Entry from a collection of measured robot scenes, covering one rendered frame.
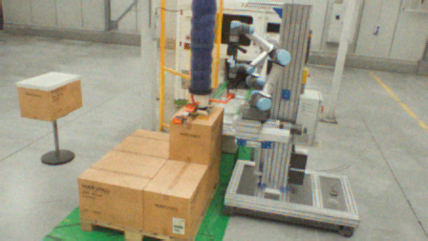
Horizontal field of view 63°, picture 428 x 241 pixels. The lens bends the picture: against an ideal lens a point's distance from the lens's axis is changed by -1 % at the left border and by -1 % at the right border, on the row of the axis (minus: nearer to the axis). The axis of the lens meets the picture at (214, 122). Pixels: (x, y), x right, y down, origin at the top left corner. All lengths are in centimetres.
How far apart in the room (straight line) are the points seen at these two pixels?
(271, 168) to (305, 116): 66
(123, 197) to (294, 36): 201
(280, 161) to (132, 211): 150
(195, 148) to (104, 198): 91
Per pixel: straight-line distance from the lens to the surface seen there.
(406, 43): 1300
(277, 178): 365
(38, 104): 430
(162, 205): 295
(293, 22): 322
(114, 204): 316
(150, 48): 468
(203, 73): 328
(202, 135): 323
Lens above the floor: 209
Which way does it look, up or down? 20 degrees down
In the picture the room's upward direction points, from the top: 4 degrees clockwise
